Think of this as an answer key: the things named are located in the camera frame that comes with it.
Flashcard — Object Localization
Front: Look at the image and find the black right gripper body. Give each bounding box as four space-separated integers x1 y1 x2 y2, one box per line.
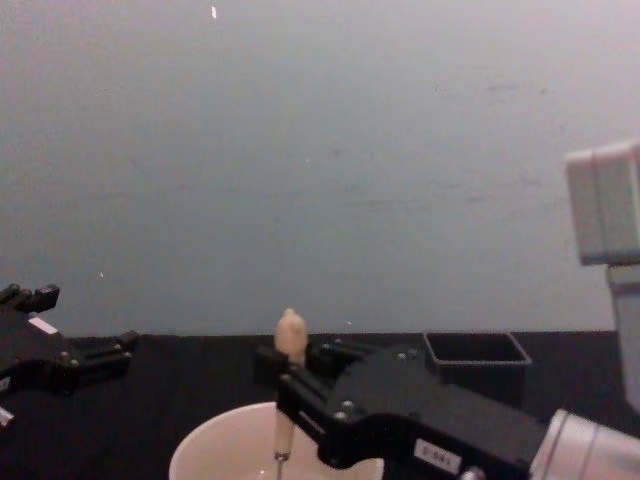
316 348 549 480

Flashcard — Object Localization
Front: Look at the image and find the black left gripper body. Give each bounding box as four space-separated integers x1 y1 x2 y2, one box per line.
0 308 82 397

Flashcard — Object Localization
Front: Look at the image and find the cream-handled metal tool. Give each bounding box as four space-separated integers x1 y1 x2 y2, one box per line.
273 308 307 480

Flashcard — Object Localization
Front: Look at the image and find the black rectangular open box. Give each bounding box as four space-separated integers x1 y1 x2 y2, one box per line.
422 330 533 404

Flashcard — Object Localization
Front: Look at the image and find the black table cloth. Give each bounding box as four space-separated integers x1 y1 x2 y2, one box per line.
0 329 640 480

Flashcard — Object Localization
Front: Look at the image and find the white round bowl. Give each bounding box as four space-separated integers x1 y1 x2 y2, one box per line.
168 401 386 480

